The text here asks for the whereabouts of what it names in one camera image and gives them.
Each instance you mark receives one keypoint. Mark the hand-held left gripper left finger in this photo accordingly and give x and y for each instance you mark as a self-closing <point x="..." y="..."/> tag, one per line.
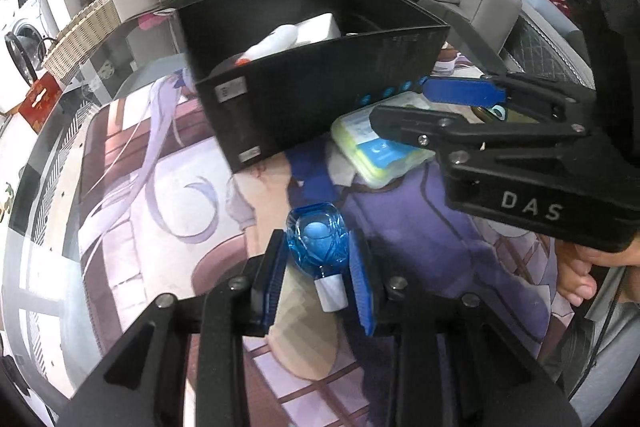
<point x="270" y="287"/>

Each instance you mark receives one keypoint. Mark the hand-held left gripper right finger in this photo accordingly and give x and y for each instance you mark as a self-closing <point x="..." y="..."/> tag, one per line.
<point x="362" y="287"/>

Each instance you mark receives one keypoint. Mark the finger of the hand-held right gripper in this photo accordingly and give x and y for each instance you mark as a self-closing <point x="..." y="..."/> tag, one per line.
<point x="400" y="124"/>
<point x="455" y="91"/>

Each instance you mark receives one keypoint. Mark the green lidded plastic case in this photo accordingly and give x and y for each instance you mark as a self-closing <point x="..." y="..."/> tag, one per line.
<point x="365" y="152"/>

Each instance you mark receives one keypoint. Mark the blue round bottle white neck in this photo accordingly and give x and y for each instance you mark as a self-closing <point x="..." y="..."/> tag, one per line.
<point x="315" y="232"/>

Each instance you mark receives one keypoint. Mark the black cardboard box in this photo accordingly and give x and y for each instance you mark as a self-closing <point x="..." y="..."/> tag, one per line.
<point x="310" y="97"/>

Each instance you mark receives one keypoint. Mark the white square charger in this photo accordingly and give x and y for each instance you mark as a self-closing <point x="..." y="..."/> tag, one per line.
<point x="320" y="27"/>

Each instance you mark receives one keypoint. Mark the white tube red cap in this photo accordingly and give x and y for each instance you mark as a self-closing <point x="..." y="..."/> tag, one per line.
<point x="270" y="44"/>

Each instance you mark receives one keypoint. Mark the person's right hand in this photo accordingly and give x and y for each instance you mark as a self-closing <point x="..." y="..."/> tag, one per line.
<point x="577" y="279"/>

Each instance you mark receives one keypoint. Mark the printed anime table mat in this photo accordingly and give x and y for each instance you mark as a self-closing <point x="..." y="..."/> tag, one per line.
<point x="175" y="207"/>

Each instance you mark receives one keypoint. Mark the person's grey trousers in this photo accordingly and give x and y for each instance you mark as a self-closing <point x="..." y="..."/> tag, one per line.
<point x="615" y="372"/>

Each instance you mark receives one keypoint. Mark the red paper bag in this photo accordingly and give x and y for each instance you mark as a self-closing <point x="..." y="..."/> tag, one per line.
<point x="40" y="99"/>

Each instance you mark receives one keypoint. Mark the wicker basket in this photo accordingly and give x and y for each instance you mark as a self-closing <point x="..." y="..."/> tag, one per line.
<point x="80" y="37"/>

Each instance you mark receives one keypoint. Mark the white washing machine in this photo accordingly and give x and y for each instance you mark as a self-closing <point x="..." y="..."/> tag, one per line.
<point x="22" y="27"/>

